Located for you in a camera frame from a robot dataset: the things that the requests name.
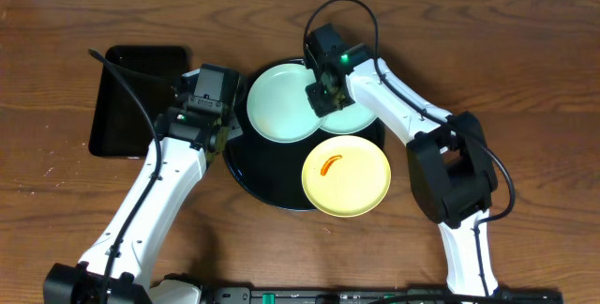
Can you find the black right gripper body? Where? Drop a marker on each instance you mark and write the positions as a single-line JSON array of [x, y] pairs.
[[322, 100]]

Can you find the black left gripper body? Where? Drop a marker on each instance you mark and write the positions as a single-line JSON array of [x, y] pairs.
[[230, 133]]

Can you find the mint plate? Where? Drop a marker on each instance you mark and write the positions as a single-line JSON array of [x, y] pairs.
[[278, 107], [348, 120]]

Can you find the yellow plate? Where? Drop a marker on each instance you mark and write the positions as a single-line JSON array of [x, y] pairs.
[[346, 176]]

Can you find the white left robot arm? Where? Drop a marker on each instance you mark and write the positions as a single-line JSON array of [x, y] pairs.
[[119, 265]]

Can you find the black rectangular water tray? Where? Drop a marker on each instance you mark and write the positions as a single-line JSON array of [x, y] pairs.
[[118, 128]]

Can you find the black round tray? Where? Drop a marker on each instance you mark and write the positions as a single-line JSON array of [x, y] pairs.
[[269, 171]]

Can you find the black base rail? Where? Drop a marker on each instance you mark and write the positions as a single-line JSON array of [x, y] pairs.
[[424, 295]]

